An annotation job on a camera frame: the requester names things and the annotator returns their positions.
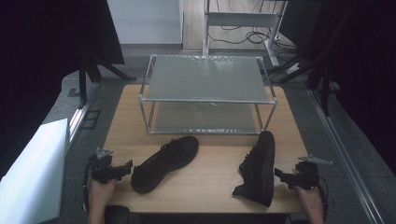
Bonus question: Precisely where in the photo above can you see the grey two-tier shoe rack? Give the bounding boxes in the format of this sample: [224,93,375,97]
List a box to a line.
[138,54,278,135]

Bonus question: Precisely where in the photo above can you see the black tripod stand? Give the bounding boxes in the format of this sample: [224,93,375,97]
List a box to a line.
[78,46,138,108]
[266,7,354,117]

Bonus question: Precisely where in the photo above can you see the white power strip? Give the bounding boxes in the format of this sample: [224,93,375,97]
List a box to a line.
[284,62,303,76]

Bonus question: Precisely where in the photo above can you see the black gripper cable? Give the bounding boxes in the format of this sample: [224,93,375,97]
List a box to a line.
[81,161,92,214]
[317,175,330,222]

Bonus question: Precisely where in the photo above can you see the dark floor outlet cover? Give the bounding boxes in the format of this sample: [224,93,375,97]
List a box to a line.
[79,109,102,131]

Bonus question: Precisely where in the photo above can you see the black sneaker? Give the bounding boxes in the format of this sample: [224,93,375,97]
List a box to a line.
[130,135,200,194]
[232,130,276,208]

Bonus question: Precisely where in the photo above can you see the person's right hand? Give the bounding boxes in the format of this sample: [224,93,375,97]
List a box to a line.
[293,185,322,208]

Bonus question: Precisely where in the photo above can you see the white metal desk frame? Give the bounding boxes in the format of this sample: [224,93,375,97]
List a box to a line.
[202,0,290,68]

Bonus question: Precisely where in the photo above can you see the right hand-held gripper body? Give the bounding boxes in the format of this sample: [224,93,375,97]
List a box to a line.
[293,155,334,191]

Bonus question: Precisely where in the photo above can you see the person's dark clothed leg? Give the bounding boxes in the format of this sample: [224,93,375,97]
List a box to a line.
[104,204,142,224]

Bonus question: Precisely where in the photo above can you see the metal floor rail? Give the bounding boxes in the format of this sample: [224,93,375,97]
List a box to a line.
[66,82,101,145]
[306,88,387,224]

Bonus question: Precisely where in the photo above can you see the black curtain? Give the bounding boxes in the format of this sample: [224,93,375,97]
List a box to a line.
[0,0,126,181]
[306,0,396,175]

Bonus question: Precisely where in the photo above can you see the white foam board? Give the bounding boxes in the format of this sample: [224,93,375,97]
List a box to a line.
[0,118,71,224]

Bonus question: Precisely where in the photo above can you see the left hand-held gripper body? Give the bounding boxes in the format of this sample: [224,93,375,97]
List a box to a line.
[88,147,125,185]

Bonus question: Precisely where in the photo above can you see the person's left hand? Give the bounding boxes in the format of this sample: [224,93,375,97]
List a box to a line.
[86,175,118,207]

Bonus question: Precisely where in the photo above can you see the black floor cables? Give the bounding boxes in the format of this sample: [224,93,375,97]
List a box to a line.
[207,0,298,54]

